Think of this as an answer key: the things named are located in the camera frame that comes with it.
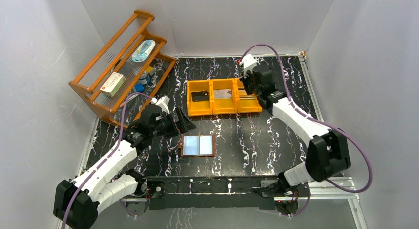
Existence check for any aluminium frame rail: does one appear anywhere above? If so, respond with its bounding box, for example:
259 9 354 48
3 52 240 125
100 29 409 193
57 177 368 229

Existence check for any white red box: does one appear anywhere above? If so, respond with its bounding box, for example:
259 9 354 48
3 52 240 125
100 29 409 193
100 72 126 97

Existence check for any tan card in bin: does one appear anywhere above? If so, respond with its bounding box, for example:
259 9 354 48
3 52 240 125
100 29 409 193
239 89 256 100

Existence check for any yellow bin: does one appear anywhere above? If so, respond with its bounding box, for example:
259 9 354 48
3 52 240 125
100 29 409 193
235 78 262 114
187 79 213 117
212 78 238 115

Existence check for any yellow small block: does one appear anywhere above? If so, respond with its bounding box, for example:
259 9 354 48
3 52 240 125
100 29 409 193
146 66 156 76

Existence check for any yellow right bin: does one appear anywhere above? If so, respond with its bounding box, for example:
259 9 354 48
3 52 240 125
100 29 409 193
235 78 262 114

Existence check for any grey card in bin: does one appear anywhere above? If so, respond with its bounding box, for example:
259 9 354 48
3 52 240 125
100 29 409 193
214 89 232 99

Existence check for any blue small cube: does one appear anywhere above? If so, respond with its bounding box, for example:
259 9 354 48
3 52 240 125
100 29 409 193
133 83 145 93

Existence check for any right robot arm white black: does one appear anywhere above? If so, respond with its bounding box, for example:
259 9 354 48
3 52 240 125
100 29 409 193
239 65 351 196

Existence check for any black card in bin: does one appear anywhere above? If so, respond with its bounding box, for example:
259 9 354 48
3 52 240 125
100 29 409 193
191 91 210 102

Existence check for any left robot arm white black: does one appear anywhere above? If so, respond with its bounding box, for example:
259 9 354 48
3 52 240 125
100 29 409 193
53 104 196 229

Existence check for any blue white tape roll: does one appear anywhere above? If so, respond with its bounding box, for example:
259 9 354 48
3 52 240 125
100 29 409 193
138 71 150 85

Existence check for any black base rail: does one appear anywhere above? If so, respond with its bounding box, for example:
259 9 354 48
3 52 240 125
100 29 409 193
117 176 310 215

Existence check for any orange leather card holder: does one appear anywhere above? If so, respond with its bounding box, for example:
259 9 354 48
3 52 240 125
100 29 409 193
178 135 216 157

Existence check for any orange wooden shelf rack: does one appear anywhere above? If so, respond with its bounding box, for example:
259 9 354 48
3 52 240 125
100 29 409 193
69 10 176 126

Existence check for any white blue oval case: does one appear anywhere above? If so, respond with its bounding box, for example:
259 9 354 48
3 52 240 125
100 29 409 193
131 39 156 63

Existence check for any white marker pen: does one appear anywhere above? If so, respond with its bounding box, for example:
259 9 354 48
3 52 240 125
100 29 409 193
119 92 139 108

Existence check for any yellow middle bin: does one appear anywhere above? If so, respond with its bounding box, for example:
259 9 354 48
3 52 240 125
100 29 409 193
212 78 238 115

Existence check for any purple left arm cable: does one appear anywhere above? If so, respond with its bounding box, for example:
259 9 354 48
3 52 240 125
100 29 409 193
61 92 155 229

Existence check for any yellow left bin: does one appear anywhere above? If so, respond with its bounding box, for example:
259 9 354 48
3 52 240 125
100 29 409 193
187 79 213 117

